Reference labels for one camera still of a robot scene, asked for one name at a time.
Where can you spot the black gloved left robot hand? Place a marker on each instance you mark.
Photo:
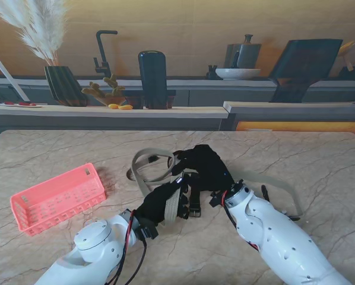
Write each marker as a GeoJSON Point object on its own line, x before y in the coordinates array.
{"type": "Point", "coordinates": [153, 205]}

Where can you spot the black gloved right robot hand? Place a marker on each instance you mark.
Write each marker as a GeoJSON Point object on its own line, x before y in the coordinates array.
{"type": "Point", "coordinates": [210, 169]}

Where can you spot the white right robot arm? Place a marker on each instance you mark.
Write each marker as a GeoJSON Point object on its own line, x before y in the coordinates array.
{"type": "Point", "coordinates": [269, 225]}

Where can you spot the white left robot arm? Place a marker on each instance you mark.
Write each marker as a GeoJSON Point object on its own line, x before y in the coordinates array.
{"type": "Point", "coordinates": [94, 237]}

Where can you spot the black leather belt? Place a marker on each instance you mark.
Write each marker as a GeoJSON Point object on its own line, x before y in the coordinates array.
{"type": "Point", "coordinates": [196, 205]}

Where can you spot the long beige woven belt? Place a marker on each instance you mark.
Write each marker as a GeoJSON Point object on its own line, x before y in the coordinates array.
{"type": "Point", "coordinates": [272, 179]}

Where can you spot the pink plastic storage basket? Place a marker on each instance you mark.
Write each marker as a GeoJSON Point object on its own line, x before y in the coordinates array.
{"type": "Point", "coordinates": [55, 196]}

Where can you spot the grey back cabinet counter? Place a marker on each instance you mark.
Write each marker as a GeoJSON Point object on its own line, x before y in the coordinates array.
{"type": "Point", "coordinates": [195, 83]}

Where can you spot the grey counter with orange light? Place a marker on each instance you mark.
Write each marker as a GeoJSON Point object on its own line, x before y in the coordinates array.
{"type": "Point", "coordinates": [284, 114]}

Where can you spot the small black bottles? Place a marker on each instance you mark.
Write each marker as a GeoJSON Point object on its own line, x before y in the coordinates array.
{"type": "Point", "coordinates": [211, 74]}

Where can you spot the white shallow bowl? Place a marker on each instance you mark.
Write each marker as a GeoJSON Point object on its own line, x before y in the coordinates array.
{"type": "Point", "coordinates": [238, 73]}

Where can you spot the yellow orange fruit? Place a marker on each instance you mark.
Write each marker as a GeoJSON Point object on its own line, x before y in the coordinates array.
{"type": "Point", "coordinates": [113, 106]}
{"type": "Point", "coordinates": [126, 107]}

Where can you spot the grey jug with lid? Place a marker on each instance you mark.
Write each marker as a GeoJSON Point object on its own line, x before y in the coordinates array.
{"type": "Point", "coordinates": [248, 56]}

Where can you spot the cactus plant in bowl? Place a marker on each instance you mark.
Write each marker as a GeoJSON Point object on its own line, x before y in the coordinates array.
{"type": "Point", "coordinates": [115, 89]}

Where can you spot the dark slanted board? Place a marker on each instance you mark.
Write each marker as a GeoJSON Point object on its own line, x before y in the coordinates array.
{"type": "Point", "coordinates": [305, 68]}

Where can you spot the dark ribbed vase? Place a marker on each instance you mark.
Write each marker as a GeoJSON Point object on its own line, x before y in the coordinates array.
{"type": "Point", "coordinates": [64, 86]}

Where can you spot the black kitchen faucet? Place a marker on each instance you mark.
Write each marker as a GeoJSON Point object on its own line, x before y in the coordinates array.
{"type": "Point", "coordinates": [102, 50]}

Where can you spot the plate with red slices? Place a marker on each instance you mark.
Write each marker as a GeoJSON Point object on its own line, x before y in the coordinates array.
{"type": "Point", "coordinates": [23, 104]}

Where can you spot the yellow wooden utensil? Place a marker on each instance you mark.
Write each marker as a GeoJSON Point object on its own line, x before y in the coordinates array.
{"type": "Point", "coordinates": [346, 47]}

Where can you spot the white leaning slat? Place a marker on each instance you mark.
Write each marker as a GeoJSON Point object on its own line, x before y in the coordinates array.
{"type": "Point", "coordinates": [11, 80]}

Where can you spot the white pampas grass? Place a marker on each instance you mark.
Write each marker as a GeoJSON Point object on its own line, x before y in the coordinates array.
{"type": "Point", "coordinates": [44, 35]}

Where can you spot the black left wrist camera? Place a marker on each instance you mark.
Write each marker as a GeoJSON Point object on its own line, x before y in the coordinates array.
{"type": "Point", "coordinates": [149, 231]}

